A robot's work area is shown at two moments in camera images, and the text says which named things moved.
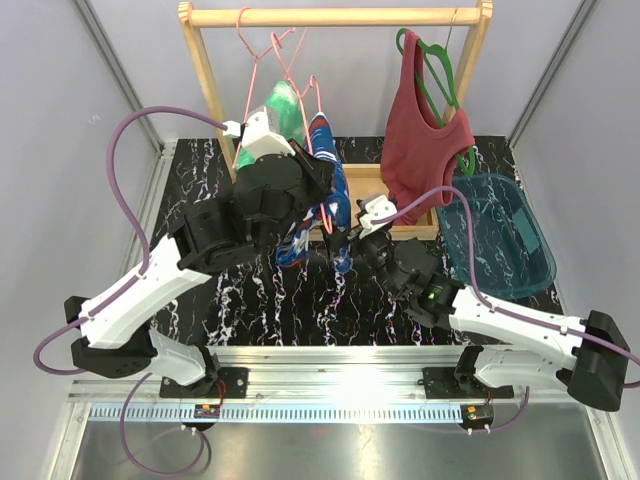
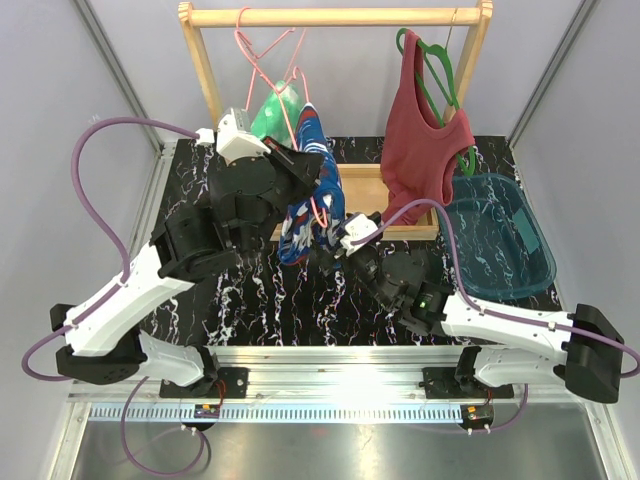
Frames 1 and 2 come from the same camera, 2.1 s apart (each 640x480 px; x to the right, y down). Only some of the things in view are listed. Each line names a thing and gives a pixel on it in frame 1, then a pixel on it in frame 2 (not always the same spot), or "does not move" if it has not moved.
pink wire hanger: [327, 228] to [291, 126]
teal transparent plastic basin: [510, 255] does not move
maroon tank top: [418, 148] does not move
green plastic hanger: [465, 158] does not move
